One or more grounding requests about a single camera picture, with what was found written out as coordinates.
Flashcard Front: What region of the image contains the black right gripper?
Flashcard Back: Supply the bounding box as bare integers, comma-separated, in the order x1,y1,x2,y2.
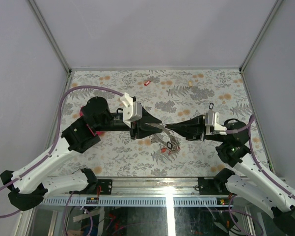
165,114,226,143

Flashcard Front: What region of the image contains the large metal keyring with keys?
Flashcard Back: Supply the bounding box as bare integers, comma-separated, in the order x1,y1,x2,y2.
150,123,181,155

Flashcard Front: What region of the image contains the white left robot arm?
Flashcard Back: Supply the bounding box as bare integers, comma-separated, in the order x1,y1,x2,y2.
0,93,162,211

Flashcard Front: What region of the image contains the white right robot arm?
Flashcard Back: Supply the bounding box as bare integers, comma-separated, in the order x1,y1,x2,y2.
165,112,295,236

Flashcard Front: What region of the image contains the black tag with key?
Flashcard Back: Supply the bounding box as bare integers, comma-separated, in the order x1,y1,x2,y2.
209,103,214,112

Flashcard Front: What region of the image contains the crumpled pink cloth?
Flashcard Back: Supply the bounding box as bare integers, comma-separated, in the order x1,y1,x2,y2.
79,107,105,136

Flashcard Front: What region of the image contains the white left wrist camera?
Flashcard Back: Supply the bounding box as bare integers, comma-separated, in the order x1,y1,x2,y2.
120,92,143,128

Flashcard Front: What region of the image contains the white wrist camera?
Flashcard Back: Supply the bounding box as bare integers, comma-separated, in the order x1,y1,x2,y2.
120,92,143,128
204,111,227,135

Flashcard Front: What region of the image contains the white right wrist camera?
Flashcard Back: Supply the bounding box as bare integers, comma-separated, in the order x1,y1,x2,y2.
204,111,227,135

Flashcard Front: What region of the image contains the aluminium front rail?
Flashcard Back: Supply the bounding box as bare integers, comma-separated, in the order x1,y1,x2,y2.
41,177,229,207

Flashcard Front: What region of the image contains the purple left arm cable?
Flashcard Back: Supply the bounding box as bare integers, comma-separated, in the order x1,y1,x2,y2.
0,85,125,236

